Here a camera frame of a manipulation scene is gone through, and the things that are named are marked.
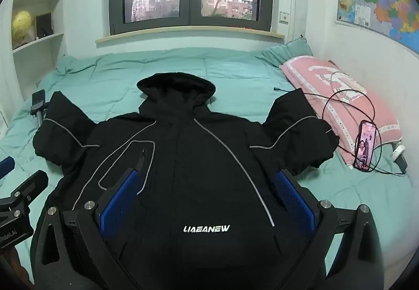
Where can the black phone on tripod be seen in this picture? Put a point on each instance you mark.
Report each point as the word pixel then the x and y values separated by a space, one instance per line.
pixel 38 103

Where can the green quilted blanket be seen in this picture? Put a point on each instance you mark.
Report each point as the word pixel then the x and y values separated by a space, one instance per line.
pixel 229 70

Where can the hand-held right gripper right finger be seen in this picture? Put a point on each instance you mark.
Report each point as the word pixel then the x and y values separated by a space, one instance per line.
pixel 295 202

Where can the yellow plush toy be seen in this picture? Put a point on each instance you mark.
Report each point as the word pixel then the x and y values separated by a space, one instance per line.
pixel 22 28

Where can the white wall switch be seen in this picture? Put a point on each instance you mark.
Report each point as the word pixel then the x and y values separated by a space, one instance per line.
pixel 284 17

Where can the white charger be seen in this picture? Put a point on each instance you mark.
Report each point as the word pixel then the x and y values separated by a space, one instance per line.
pixel 398 150

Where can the black box on shelf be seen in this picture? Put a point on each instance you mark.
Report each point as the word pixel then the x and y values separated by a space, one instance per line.
pixel 44 25

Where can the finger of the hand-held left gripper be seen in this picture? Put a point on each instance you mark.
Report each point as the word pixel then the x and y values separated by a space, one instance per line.
pixel 6 167
pixel 29 185

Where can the black hooded jacket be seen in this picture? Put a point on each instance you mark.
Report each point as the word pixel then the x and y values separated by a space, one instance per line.
pixel 196 162

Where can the white bookshelf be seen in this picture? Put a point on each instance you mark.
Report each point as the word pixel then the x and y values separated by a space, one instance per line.
pixel 39 15

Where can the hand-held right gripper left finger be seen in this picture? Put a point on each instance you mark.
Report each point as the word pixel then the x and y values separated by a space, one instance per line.
pixel 121 195

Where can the pink pillow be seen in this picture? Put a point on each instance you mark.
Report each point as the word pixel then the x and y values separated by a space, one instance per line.
pixel 347 93

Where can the black power bank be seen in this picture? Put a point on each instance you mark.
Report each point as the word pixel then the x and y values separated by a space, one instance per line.
pixel 402 163

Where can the smartphone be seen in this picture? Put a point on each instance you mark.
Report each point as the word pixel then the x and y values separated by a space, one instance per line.
pixel 364 146

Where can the green pillow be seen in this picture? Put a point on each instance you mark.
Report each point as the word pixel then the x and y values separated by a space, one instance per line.
pixel 288 51

